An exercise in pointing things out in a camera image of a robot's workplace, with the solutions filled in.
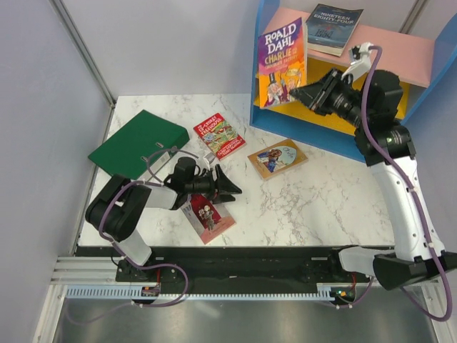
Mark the red and pink castle book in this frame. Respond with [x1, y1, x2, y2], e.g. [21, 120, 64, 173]
[181, 194, 236, 244]

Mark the colourful wooden bookshelf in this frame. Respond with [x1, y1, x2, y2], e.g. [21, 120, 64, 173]
[250, 1, 456, 162]

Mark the red Treehouse book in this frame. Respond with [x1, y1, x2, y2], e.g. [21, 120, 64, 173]
[194, 113, 246, 160]

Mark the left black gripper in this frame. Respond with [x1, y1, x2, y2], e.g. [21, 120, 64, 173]
[186, 164, 242, 204]

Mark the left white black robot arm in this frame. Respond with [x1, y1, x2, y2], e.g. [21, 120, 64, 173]
[85, 156, 242, 281]

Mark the aluminium corner post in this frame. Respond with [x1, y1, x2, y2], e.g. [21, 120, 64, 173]
[398, 0, 428, 34]
[49, 0, 116, 109]

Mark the green lever arch binder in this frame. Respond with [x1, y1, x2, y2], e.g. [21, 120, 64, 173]
[89, 110, 189, 179]

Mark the aluminium corner post right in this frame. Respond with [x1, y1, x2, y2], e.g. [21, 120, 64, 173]
[398, 0, 428, 34]

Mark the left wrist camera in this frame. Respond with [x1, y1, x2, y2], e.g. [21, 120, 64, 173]
[204, 153, 216, 164]

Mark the aluminium corner post left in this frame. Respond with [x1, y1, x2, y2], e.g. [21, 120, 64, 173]
[49, 0, 116, 109]

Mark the blue Nineteen Eighty-Four book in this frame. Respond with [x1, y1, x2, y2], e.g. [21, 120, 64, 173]
[306, 4, 363, 57]

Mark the orange Hello book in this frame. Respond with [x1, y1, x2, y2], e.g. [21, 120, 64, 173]
[248, 139, 308, 180]

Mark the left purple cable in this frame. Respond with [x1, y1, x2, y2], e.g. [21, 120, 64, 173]
[66, 145, 215, 326]

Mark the purple Roald Dahl book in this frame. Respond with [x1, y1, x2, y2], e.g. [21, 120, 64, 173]
[257, 17, 308, 109]

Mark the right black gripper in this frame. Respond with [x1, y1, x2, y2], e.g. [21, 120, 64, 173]
[291, 66, 373, 129]

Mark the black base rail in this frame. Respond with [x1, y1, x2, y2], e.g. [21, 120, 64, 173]
[76, 244, 376, 296]

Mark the white slotted cable duct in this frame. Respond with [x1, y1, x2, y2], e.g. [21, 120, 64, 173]
[65, 285, 350, 301]

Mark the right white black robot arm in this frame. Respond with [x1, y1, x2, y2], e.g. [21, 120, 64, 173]
[291, 69, 456, 290]

